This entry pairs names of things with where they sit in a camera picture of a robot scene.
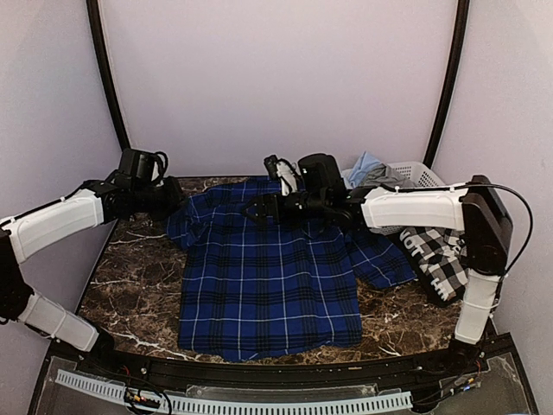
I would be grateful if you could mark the white plastic laundry basket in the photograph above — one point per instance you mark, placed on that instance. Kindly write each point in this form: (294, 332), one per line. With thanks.
(420, 174)

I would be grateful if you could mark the right black corner post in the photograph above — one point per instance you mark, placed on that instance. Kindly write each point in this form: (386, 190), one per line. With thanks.
(450, 77)

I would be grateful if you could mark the light blue shirt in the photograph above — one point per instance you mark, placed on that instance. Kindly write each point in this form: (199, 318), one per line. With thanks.
(367, 171)

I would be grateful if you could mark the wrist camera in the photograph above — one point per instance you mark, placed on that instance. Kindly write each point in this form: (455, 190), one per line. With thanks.
(314, 172)
(140, 169)

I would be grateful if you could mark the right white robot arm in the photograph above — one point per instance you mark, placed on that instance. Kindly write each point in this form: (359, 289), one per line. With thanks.
(473, 208)

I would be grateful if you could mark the white slotted cable duct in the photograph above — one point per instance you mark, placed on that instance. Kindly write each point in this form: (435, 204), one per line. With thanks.
(209, 400)

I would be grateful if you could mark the black corner post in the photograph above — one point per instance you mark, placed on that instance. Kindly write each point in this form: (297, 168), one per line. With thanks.
(104, 67)
(450, 77)

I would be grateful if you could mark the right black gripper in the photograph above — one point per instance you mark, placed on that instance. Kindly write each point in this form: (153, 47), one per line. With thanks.
(262, 200)

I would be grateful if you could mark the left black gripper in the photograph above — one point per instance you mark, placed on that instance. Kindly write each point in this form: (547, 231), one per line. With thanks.
(175, 198)

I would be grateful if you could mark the black white checkered folded shirt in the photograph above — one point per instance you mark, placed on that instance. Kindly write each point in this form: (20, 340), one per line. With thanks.
(436, 256)

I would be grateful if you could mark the left black corner post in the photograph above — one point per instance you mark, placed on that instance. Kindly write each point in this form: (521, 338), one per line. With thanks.
(104, 67)

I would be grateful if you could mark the blue plaid long sleeve shirt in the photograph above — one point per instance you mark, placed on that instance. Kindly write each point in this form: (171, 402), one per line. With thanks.
(251, 292)

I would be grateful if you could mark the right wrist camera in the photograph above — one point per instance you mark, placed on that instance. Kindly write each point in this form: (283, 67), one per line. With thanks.
(314, 172)

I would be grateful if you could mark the grey button shirt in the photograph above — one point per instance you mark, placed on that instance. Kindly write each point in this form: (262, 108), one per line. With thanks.
(389, 175)

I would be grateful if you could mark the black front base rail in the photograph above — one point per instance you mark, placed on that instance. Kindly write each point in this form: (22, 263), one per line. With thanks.
(419, 371)

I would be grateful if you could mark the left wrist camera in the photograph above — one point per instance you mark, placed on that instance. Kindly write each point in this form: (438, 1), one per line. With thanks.
(140, 169)

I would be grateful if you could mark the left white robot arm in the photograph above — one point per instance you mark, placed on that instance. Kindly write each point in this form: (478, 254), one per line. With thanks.
(95, 203)

